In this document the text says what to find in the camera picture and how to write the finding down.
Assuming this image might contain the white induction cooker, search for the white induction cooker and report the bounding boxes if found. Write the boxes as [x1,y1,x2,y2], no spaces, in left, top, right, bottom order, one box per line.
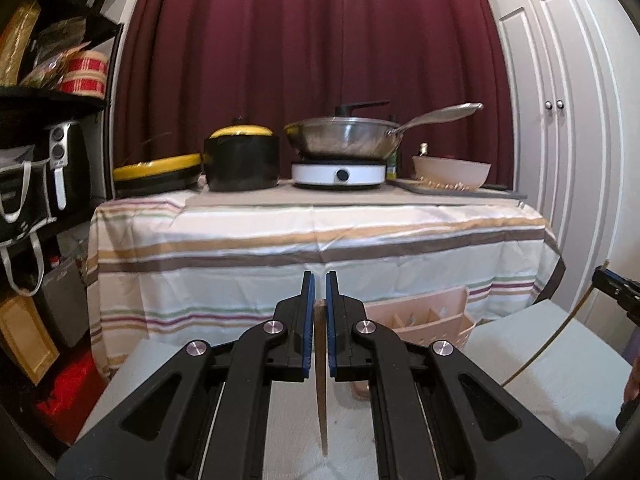
[291,159,388,191]

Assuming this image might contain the red striped round box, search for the red striped round box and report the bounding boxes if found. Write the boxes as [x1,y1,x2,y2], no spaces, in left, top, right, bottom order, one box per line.
[59,50,110,98]

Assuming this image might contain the beaded trivet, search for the beaded trivet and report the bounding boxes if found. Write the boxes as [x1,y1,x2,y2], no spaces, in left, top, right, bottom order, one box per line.
[419,176,483,192]

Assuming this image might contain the black shelf unit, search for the black shelf unit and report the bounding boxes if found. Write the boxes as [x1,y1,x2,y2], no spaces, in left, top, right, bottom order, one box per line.
[0,0,125,461]

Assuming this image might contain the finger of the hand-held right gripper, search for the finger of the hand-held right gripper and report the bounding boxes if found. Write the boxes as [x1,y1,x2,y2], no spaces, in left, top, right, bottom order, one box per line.
[591,267,640,327]

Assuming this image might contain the black pot with yellow lid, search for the black pot with yellow lid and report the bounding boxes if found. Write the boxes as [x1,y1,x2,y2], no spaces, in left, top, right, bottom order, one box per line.
[202,119,281,193]

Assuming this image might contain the flat black pan yellow lid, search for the flat black pan yellow lid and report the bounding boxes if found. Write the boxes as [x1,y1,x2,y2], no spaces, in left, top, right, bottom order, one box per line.
[112,153,203,198]

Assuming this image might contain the wooden chopstick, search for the wooden chopstick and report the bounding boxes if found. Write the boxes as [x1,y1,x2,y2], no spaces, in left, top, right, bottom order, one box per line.
[315,299,328,455]
[502,259,611,388]

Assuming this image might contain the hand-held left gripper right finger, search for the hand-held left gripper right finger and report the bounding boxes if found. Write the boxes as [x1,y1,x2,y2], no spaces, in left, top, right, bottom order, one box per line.
[326,271,586,480]

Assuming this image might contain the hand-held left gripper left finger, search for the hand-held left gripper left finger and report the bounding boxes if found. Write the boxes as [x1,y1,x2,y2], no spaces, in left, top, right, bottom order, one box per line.
[55,271,316,480]

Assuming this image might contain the steel wok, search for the steel wok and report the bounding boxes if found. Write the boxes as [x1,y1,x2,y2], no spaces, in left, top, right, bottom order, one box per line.
[284,102,485,161]

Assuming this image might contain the striped tablecloth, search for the striped tablecloth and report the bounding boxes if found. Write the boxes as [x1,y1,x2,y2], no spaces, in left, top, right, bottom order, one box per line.
[85,180,566,383]

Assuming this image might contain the beige bowl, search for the beige bowl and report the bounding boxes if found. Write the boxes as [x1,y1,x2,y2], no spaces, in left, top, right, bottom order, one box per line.
[412,155,492,191]

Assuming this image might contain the white wardrobe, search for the white wardrobe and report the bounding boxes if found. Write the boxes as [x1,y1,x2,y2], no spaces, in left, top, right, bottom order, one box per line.
[497,0,626,311]

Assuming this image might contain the black bag with grey straps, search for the black bag with grey straps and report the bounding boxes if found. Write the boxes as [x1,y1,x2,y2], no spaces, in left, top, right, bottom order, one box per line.
[0,145,58,296]

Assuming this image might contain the snack packets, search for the snack packets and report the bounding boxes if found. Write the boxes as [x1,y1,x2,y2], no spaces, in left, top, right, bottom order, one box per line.
[0,0,93,90]

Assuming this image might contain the grey box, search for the grey box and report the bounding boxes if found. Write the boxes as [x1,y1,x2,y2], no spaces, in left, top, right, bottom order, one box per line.
[34,259,92,350]

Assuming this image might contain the wooden cutting board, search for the wooden cutting board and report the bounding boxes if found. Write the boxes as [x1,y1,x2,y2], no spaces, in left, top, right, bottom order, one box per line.
[0,294,60,386]

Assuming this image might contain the wok lid with black handle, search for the wok lid with black handle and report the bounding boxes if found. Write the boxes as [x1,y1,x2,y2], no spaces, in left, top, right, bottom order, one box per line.
[299,100,401,123]

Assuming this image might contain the pink plastic utensil basket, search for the pink plastic utensil basket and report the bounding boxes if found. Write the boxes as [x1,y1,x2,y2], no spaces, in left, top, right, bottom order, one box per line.
[350,285,476,402]

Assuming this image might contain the red bag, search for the red bag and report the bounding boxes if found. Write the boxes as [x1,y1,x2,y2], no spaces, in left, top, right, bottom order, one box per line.
[34,349,108,443]

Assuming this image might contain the black air fryer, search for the black air fryer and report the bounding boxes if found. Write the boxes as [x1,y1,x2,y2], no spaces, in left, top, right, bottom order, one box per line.
[45,121,93,218]

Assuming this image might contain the grey tray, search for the grey tray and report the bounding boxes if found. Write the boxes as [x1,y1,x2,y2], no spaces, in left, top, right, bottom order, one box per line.
[389,179,529,200]

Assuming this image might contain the maroon curtain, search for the maroon curtain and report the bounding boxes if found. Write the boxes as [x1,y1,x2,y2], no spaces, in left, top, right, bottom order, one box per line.
[114,0,516,186]

